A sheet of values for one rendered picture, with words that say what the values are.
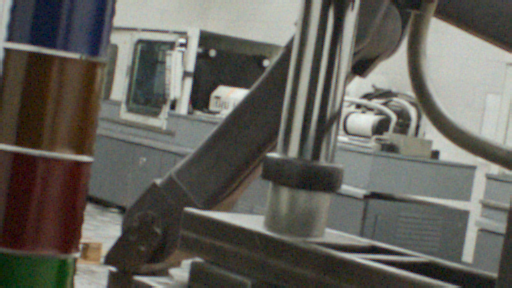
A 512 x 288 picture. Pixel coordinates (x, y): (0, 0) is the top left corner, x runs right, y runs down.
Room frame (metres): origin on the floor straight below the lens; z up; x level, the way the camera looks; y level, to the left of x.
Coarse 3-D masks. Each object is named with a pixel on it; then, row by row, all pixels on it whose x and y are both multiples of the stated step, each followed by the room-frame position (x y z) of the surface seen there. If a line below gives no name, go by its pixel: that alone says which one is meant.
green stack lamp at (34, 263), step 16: (0, 256) 0.40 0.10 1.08; (16, 256) 0.40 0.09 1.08; (32, 256) 0.40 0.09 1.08; (48, 256) 0.40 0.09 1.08; (64, 256) 0.41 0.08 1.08; (0, 272) 0.40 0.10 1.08; (16, 272) 0.40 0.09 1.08; (32, 272) 0.40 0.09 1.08; (48, 272) 0.40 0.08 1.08; (64, 272) 0.41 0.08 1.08
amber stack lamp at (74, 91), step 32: (0, 64) 0.41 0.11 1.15; (32, 64) 0.40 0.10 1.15; (64, 64) 0.40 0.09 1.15; (96, 64) 0.41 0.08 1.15; (0, 96) 0.40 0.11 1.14; (32, 96) 0.40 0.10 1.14; (64, 96) 0.40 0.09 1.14; (96, 96) 0.41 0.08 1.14; (0, 128) 0.40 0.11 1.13; (32, 128) 0.40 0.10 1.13; (64, 128) 0.40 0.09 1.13; (96, 128) 0.41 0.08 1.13
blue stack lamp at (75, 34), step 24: (24, 0) 0.40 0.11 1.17; (48, 0) 0.40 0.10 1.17; (72, 0) 0.40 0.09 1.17; (96, 0) 0.40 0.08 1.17; (24, 24) 0.40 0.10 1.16; (48, 24) 0.40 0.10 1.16; (72, 24) 0.40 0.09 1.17; (96, 24) 0.40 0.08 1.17; (48, 48) 0.40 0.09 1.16; (72, 48) 0.40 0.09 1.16; (96, 48) 0.41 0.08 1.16
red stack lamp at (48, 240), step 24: (0, 144) 0.42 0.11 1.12; (0, 168) 0.40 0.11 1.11; (24, 168) 0.40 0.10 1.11; (48, 168) 0.40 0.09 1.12; (72, 168) 0.40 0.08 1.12; (0, 192) 0.40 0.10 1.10; (24, 192) 0.40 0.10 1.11; (48, 192) 0.40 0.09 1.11; (72, 192) 0.40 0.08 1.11; (0, 216) 0.40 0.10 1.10; (24, 216) 0.40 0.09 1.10; (48, 216) 0.40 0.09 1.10; (72, 216) 0.41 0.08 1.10; (0, 240) 0.40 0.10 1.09; (24, 240) 0.40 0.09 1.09; (48, 240) 0.40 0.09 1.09; (72, 240) 0.41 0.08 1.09
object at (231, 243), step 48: (336, 0) 0.67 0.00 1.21; (336, 48) 0.68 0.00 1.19; (288, 96) 0.68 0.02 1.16; (336, 96) 0.68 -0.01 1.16; (288, 144) 0.68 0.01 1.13; (336, 144) 0.69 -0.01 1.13; (288, 192) 0.67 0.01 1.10; (192, 240) 0.70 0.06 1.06; (240, 240) 0.66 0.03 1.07; (288, 240) 0.63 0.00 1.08; (336, 240) 0.67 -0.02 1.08
